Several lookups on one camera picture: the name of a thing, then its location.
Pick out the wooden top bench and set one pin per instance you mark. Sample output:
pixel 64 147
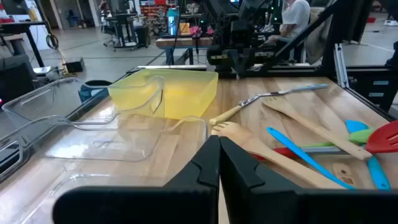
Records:
pixel 183 42

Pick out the black box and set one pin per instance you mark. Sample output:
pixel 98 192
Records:
pixel 74 65

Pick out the wooden spork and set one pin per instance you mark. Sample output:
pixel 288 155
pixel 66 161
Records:
pixel 236 135

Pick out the blue water bottle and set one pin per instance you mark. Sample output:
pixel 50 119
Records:
pixel 173 21

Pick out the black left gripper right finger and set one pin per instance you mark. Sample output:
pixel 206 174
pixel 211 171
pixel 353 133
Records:
pixel 264 202

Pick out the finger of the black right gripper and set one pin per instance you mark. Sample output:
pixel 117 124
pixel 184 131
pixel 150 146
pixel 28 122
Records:
pixel 261 55
pixel 224 57

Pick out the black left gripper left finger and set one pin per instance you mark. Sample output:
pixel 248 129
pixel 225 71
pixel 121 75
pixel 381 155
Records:
pixel 186 202

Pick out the person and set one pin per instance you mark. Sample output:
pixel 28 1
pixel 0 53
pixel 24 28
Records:
pixel 295 18

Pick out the pink object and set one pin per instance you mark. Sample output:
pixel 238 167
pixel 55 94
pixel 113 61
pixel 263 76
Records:
pixel 202 30

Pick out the black equipment cart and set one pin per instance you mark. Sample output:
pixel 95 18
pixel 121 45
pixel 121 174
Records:
pixel 124 31

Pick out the green silicone spatula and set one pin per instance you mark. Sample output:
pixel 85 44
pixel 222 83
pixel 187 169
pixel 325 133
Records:
pixel 362 136

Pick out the clear plastic bin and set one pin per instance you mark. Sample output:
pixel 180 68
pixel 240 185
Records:
pixel 124 146
pixel 46 99

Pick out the thin blue silicone spatula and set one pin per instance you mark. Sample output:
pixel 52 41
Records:
pixel 295 148

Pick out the beige jacket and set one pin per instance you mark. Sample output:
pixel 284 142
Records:
pixel 317 34

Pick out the yellow box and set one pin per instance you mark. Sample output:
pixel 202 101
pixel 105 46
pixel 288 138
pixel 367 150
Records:
pixel 184 28

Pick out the red slotted spoon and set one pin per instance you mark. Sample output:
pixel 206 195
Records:
pixel 384 138

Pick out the yellow translucent plastic bin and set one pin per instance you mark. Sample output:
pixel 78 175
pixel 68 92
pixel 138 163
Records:
pixel 186 93

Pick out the teal silicone spoon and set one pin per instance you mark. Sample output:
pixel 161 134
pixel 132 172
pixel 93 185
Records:
pixel 377 174

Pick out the wooden slotted spatula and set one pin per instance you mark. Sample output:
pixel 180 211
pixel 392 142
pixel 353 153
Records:
pixel 311 126

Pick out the black desk with legs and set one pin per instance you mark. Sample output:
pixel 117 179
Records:
pixel 18 26

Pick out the dark grey bulky object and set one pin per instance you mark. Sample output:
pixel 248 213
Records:
pixel 15 77

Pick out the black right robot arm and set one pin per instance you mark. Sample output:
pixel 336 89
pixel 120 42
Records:
pixel 242 12

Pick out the silver aluminium extrusion bracket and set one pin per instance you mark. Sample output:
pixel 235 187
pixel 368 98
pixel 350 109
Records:
pixel 341 65

